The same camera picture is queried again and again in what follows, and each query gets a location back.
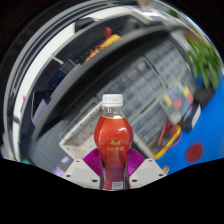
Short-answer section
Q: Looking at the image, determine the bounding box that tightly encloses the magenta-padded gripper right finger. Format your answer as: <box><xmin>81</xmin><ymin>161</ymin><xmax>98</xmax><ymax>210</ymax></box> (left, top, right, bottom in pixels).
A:
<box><xmin>125</xmin><ymin>147</ymin><xmax>167</xmax><ymax>190</ymax></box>

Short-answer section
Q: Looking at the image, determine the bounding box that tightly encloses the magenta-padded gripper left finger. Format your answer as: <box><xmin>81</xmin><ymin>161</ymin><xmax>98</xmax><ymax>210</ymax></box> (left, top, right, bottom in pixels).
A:
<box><xmin>62</xmin><ymin>147</ymin><xmax>105</xmax><ymax>190</ymax></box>

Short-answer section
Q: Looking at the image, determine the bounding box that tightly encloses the red drink bottle white cap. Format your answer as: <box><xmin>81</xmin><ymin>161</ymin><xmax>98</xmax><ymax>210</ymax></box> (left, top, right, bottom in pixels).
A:
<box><xmin>93</xmin><ymin>93</ymin><xmax>135</xmax><ymax>191</ymax></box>

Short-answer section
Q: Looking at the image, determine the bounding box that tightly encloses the white perforated plate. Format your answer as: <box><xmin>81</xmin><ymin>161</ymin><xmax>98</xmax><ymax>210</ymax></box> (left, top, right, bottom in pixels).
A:
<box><xmin>59</xmin><ymin>100</ymin><xmax>105</xmax><ymax>162</ymax></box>

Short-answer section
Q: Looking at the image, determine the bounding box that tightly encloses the yellow multimeter with leads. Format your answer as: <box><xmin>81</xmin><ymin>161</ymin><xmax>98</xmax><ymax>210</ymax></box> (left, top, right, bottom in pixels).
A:
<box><xmin>148</xmin><ymin>122</ymin><xmax>183</xmax><ymax>160</ymax></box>

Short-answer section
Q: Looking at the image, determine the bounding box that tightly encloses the flat round red coaster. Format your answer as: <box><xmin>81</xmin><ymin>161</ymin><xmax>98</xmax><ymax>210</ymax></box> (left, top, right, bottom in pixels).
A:
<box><xmin>185</xmin><ymin>141</ymin><xmax>205</xmax><ymax>164</ymax></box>

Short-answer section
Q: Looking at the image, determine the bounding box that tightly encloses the box with coloured bins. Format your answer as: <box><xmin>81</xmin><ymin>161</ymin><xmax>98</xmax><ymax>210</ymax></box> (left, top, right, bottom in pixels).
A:
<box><xmin>161</xmin><ymin>83</ymin><xmax>196</xmax><ymax>125</ymax></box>

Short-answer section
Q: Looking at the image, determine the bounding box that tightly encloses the clear small-parts drawer cabinet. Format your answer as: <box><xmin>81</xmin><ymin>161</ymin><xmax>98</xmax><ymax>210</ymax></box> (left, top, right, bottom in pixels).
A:
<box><xmin>96</xmin><ymin>39</ymin><xmax>198</xmax><ymax>148</ymax></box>

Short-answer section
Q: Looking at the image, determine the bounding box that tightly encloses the dark shelf unit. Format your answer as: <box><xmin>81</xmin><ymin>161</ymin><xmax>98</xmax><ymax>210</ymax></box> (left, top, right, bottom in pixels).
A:
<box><xmin>30</xmin><ymin>18</ymin><xmax>188</xmax><ymax>143</ymax></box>

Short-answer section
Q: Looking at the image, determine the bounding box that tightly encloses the green potted plant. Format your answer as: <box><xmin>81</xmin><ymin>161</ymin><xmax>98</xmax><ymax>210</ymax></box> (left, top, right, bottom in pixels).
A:
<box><xmin>184</xmin><ymin>37</ymin><xmax>223</xmax><ymax>90</ymax></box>

